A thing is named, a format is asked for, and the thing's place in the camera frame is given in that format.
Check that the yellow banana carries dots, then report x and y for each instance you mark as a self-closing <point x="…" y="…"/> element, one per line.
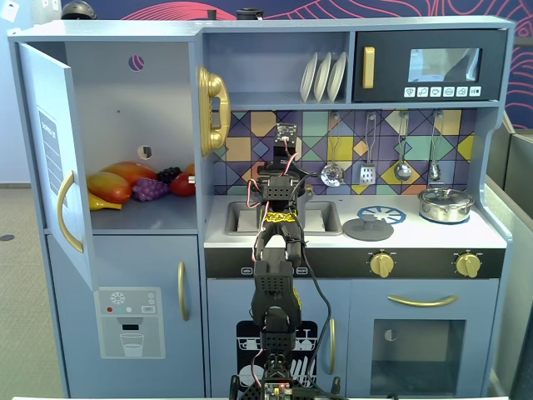
<point x="102" y="205"/>

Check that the steel slotted spatula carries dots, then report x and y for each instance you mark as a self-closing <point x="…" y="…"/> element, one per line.
<point x="367" y="176"/>

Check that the blue dishwasher door with print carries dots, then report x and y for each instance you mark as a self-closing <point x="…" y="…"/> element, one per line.
<point x="225" y="300"/>

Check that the black cylinder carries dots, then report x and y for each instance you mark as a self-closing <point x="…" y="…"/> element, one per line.
<point x="250" y="13"/>

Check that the gold stove knob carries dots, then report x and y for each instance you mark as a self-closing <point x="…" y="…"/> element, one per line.
<point x="382" y="264"/>
<point x="467" y="265"/>

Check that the blue fridge door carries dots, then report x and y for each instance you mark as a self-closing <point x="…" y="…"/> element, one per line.
<point x="41" y="91"/>

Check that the white wall socket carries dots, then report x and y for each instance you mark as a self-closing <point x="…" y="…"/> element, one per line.
<point x="9" y="10"/>

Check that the blue oven door with window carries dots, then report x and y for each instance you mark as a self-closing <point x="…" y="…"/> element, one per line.
<point x="362" y="333"/>

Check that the steel pot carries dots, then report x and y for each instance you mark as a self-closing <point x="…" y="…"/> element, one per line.
<point x="445" y="213"/>

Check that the blue freezer door with dispenser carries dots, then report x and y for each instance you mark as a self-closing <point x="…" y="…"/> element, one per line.
<point x="125" y="266"/>

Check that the black microwave door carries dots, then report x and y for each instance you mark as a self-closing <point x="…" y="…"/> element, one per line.
<point x="387" y="62"/>

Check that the purple grapes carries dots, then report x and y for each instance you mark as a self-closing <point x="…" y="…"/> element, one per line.
<point x="150" y="189"/>

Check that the small orange red mango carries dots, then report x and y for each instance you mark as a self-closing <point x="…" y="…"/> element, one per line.
<point x="108" y="187"/>

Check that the red tomato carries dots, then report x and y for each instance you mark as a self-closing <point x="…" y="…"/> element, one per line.
<point x="182" y="185"/>

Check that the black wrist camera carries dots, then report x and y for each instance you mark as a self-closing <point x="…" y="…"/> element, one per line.
<point x="287" y="133"/>

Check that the gray toy plate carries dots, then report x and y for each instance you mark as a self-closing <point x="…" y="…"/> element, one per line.
<point x="307" y="81"/>
<point x="336" y="77"/>
<point x="321" y="79"/>

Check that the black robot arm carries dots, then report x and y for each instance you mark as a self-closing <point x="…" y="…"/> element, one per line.
<point x="272" y="287"/>

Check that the orange fruit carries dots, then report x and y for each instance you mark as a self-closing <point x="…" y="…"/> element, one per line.
<point x="190" y="169"/>

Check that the steel pot lid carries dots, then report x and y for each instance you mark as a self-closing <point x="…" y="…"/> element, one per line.
<point x="445" y="195"/>

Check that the gray partition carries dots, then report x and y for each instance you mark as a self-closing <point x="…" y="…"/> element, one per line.
<point x="520" y="250"/>

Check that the hanging whisk utensil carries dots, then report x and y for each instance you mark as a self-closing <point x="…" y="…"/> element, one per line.
<point x="434" y="171"/>

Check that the gold toy telephone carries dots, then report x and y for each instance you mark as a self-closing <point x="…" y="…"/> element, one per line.
<point x="209" y="83"/>

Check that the gray sink basin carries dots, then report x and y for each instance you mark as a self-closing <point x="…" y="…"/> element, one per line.
<point x="241" y="218"/>

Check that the gray round lid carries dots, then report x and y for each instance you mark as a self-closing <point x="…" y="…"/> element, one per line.
<point x="366" y="231"/>

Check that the steel ladle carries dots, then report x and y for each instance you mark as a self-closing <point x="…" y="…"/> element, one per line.
<point x="402" y="171"/>

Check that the black floor disc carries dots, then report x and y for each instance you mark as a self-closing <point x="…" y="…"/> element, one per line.
<point x="6" y="237"/>

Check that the steel skimmer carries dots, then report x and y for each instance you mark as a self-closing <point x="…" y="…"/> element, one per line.
<point x="332" y="175"/>

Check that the large orange red mango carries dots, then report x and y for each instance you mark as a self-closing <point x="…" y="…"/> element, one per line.
<point x="133" y="171"/>

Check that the blue toy kitchen body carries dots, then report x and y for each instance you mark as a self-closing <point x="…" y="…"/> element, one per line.
<point x="275" y="25"/>

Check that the dark grapes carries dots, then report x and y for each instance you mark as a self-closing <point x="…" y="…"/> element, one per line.
<point x="170" y="175"/>

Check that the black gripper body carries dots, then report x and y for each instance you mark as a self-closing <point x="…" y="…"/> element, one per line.
<point x="280" y="172"/>

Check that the small black block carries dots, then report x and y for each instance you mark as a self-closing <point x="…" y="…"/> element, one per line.
<point x="211" y="15"/>

